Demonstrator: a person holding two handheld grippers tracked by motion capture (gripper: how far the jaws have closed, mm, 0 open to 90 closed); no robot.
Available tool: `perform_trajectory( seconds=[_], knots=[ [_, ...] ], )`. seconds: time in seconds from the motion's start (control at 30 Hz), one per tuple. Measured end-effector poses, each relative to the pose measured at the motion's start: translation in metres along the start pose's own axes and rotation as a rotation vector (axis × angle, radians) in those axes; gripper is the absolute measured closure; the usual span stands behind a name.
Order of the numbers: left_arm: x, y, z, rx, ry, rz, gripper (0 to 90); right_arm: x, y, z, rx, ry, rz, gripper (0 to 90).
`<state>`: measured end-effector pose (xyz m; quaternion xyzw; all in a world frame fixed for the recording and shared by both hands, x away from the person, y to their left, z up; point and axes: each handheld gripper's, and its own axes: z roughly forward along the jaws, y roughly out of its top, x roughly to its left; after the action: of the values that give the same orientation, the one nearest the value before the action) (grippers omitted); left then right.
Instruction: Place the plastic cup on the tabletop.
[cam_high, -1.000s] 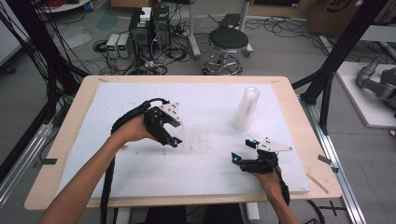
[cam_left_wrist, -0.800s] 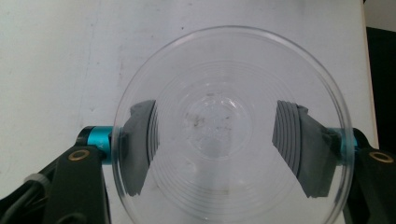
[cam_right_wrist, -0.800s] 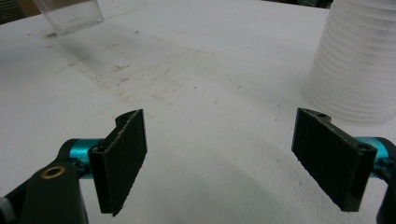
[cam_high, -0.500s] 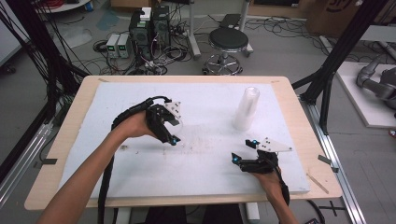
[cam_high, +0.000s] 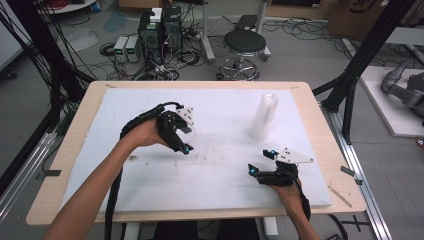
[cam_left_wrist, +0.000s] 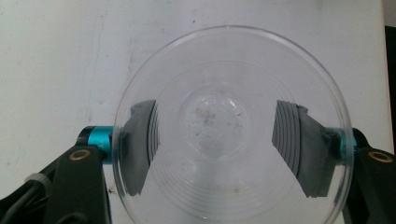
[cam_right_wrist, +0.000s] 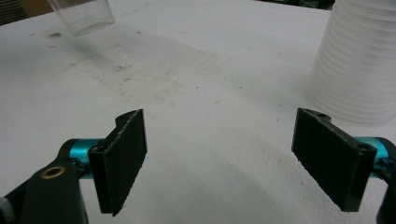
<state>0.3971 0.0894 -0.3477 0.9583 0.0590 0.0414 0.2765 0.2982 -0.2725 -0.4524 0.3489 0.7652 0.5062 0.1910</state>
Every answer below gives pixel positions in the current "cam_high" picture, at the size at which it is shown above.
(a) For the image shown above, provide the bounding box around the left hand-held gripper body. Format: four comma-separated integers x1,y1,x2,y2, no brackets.
156,105,196,145

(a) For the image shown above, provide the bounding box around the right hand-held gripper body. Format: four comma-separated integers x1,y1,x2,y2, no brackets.
256,147,315,187

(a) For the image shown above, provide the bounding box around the single clear plastic cup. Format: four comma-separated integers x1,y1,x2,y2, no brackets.
182,124,199,143

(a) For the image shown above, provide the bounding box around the stack of clear plastic cups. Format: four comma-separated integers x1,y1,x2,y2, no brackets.
248,92,279,141

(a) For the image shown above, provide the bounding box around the person's right hand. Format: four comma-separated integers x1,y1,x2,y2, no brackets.
270,180,304,215

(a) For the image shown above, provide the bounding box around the person's left hand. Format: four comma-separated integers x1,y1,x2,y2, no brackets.
127,118,168,150

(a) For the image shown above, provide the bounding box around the white foam mat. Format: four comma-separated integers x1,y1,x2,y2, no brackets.
59,88,333,213

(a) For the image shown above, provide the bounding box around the white table leg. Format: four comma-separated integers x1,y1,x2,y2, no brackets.
262,217,280,240

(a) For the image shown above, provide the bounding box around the wooden table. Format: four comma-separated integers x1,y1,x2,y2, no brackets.
25,80,368,227

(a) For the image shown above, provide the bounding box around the thin wooden stick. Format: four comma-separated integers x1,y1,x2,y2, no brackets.
327,184,353,209

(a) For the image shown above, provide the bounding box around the grey tape strip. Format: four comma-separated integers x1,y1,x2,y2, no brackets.
339,165,364,186

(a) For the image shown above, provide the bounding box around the grey power supply unit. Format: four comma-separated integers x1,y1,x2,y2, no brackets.
113,35,129,63
125,35,140,63

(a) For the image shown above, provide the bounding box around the black computer tower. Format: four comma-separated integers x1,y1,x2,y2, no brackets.
137,7,165,66
162,5,184,54

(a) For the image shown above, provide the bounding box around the black round stool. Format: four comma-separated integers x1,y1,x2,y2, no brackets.
216,29,273,81

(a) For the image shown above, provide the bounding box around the white floor board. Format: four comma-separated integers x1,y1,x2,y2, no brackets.
359,64,424,138

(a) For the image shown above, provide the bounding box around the black tape strip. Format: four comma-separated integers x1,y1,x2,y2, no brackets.
35,169,63,181

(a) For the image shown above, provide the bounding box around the large cardboard box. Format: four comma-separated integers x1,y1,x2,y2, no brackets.
328,0,416,42

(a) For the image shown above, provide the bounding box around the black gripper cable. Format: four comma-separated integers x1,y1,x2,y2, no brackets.
290,171,313,222

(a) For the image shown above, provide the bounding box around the aluminium floor rail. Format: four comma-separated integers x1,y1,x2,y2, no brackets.
320,101,395,240
0,130,58,224

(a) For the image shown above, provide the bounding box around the thick black sleeved cable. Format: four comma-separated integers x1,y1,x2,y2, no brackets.
104,101,185,240

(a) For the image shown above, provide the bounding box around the white metal stand post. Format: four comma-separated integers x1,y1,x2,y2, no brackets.
199,0,217,64
255,0,272,62

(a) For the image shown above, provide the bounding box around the black metal frame post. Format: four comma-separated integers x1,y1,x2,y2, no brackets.
312,0,418,145

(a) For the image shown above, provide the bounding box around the black frame with cables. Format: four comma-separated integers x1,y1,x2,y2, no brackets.
0,0,96,196

